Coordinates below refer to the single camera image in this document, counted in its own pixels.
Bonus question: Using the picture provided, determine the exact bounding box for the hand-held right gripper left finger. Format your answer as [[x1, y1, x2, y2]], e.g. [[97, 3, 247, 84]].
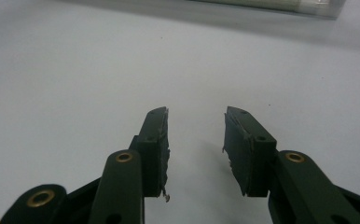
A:
[[129, 106, 172, 203]]

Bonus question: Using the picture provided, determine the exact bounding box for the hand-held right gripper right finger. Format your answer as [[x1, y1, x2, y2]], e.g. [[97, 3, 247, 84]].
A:
[[222, 105, 278, 198]]

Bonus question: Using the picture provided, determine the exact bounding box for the two-tier metal shoe rack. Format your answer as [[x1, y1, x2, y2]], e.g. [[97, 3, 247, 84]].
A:
[[186, 0, 348, 21]]

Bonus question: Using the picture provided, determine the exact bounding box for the white table mat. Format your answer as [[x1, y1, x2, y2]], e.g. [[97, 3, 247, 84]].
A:
[[0, 0, 360, 224]]

